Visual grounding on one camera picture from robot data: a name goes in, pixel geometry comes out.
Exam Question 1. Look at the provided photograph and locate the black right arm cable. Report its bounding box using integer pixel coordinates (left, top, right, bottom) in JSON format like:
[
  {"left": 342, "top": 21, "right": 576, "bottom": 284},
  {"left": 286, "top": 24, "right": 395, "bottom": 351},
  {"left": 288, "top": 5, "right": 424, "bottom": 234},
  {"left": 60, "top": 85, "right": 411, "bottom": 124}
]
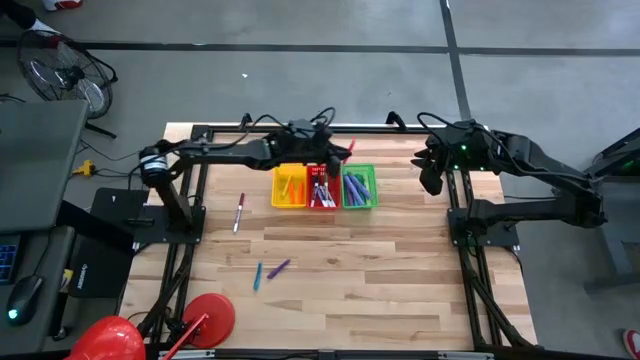
[{"left": 416, "top": 111, "right": 481, "bottom": 151}]

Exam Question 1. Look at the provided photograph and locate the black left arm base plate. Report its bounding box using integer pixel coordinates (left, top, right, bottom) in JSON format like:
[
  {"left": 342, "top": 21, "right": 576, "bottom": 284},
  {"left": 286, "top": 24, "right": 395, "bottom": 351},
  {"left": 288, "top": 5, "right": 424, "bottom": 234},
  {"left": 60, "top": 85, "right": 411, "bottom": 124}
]
[{"left": 89, "top": 187, "right": 207, "bottom": 246}]

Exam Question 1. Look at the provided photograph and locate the grey desk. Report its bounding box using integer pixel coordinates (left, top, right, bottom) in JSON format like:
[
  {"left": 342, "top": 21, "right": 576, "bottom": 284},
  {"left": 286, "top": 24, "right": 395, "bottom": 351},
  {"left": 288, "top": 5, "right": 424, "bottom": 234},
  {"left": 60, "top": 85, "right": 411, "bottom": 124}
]
[{"left": 0, "top": 98, "right": 90, "bottom": 236}]

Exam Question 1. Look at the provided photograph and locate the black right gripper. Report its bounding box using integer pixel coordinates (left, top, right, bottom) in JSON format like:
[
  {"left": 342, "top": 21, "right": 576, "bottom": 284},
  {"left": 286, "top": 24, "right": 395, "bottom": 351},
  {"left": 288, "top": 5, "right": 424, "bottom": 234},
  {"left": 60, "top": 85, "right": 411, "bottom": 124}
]
[{"left": 409, "top": 130, "right": 495, "bottom": 198}]

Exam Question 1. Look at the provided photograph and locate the red plastic basket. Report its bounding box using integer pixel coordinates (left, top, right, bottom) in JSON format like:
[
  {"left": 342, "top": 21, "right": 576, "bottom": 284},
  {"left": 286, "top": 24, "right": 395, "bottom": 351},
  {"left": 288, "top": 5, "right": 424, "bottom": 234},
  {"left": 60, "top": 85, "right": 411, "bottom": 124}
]
[{"left": 305, "top": 163, "right": 343, "bottom": 210}]

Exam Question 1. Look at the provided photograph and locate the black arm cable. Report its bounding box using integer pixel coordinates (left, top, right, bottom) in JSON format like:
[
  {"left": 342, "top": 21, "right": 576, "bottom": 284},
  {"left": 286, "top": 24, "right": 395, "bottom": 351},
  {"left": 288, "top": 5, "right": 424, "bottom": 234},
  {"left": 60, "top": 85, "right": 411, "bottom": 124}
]
[
  {"left": 219, "top": 106, "right": 337, "bottom": 151},
  {"left": 416, "top": 111, "right": 481, "bottom": 151}
]

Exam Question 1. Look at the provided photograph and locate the yellow plug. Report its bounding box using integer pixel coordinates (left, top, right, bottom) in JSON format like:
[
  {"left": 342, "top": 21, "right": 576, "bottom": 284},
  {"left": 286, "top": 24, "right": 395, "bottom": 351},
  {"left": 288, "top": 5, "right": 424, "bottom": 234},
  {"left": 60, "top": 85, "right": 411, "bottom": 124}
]
[{"left": 71, "top": 158, "right": 97, "bottom": 178}]

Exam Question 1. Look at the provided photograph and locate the black aluminium table frame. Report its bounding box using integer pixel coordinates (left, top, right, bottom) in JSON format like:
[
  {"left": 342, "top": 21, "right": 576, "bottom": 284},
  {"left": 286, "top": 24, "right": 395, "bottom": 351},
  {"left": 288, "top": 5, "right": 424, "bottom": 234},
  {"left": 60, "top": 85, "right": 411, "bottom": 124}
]
[{"left": 134, "top": 122, "right": 540, "bottom": 360}]

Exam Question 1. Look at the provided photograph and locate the person's shoe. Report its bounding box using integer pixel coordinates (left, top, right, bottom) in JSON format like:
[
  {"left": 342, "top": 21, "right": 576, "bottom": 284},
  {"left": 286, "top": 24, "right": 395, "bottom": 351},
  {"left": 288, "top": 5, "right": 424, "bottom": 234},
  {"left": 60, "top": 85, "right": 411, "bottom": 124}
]
[
  {"left": 622, "top": 328, "right": 640, "bottom": 360},
  {"left": 42, "top": 0, "right": 84, "bottom": 12}
]

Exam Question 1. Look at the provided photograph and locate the person's leg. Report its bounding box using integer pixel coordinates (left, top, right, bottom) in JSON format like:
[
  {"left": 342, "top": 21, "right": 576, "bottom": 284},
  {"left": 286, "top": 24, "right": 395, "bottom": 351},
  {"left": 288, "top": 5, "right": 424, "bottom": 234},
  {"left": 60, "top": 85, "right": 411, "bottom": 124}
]
[{"left": 0, "top": 0, "right": 59, "bottom": 37}]

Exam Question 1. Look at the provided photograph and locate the silver aluminium rail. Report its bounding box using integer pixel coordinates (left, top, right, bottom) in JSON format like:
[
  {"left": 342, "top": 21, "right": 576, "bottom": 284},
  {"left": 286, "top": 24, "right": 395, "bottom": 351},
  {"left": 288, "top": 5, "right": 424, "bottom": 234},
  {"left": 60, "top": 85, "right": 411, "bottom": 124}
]
[{"left": 159, "top": 349, "right": 496, "bottom": 360}]

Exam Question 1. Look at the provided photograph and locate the black computer mouse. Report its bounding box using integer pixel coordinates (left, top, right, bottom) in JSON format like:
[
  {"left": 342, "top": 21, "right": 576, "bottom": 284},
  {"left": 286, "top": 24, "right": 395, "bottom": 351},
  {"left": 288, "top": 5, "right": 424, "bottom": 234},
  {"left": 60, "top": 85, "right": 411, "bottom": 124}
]
[{"left": 4, "top": 274, "right": 46, "bottom": 328}]

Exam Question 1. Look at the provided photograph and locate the black power box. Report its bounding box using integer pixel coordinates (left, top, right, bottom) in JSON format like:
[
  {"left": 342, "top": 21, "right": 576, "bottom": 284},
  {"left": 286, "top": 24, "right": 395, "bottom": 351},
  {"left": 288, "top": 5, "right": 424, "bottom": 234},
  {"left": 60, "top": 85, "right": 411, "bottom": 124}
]
[{"left": 67, "top": 233, "right": 135, "bottom": 300}]

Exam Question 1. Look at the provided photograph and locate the purple slim highlighter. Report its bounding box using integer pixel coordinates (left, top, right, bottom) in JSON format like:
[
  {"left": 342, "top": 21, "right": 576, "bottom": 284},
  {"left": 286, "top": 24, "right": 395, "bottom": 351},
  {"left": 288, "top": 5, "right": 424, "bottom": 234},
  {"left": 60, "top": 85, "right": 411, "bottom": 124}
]
[{"left": 265, "top": 257, "right": 292, "bottom": 281}]

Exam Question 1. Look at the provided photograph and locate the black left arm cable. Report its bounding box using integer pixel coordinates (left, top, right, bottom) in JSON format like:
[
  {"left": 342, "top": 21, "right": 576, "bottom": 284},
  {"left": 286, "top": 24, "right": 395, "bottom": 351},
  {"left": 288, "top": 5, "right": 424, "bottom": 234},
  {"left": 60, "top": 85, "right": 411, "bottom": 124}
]
[{"left": 219, "top": 106, "right": 337, "bottom": 151}]

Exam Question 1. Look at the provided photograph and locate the dark red cap marker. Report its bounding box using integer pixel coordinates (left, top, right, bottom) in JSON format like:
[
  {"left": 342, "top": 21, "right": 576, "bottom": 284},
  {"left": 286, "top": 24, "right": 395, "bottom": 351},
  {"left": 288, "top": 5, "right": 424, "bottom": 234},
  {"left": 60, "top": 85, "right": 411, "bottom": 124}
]
[{"left": 232, "top": 192, "right": 247, "bottom": 234}]

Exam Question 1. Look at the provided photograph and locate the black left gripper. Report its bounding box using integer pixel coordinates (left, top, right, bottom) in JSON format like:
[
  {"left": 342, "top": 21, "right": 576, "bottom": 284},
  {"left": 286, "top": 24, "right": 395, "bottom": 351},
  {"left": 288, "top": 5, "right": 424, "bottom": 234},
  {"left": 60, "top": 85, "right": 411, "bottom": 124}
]
[{"left": 269, "top": 127, "right": 354, "bottom": 180}]

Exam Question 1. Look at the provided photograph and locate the dark metal stand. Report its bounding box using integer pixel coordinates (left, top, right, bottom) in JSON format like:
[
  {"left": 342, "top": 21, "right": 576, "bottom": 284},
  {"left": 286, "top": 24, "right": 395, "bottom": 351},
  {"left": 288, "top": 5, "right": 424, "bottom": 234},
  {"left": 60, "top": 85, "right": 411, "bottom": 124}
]
[{"left": 584, "top": 127, "right": 640, "bottom": 292}]

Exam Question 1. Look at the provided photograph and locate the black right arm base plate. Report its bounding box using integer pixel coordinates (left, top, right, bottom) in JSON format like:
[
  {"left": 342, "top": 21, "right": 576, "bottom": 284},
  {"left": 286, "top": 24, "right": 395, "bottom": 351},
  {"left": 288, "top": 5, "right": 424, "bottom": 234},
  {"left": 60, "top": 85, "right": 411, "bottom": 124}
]
[{"left": 447, "top": 205, "right": 522, "bottom": 249}]

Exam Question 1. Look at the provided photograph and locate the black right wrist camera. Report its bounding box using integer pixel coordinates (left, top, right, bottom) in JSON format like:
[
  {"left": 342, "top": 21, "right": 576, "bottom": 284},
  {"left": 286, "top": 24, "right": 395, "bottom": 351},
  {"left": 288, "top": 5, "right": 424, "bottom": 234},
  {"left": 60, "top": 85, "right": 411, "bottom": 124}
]
[{"left": 447, "top": 118, "right": 476, "bottom": 137}]

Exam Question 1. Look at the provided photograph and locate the black keyboard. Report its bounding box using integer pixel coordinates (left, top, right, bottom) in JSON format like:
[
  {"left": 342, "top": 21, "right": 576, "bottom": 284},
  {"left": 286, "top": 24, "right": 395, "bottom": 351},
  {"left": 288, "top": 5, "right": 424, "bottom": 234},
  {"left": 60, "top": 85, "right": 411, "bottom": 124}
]
[{"left": 0, "top": 233, "right": 22, "bottom": 287}]

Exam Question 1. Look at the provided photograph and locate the yellow plastic basket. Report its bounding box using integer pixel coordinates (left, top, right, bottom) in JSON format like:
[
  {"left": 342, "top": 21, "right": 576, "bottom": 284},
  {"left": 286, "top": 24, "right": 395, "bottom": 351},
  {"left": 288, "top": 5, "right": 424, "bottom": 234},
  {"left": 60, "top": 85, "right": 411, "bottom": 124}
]
[{"left": 270, "top": 162, "right": 309, "bottom": 209}]

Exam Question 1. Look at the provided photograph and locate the green plastic basket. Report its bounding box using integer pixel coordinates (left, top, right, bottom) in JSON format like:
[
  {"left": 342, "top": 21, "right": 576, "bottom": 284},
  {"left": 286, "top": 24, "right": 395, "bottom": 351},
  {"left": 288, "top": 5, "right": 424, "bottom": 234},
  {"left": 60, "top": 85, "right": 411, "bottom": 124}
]
[{"left": 340, "top": 163, "right": 380, "bottom": 211}]

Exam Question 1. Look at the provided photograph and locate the black floor fan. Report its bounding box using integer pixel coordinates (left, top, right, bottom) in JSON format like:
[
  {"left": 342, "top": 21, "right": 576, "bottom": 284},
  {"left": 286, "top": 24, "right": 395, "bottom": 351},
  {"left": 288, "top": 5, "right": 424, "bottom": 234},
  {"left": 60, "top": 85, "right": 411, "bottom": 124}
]
[{"left": 17, "top": 28, "right": 120, "bottom": 140}]

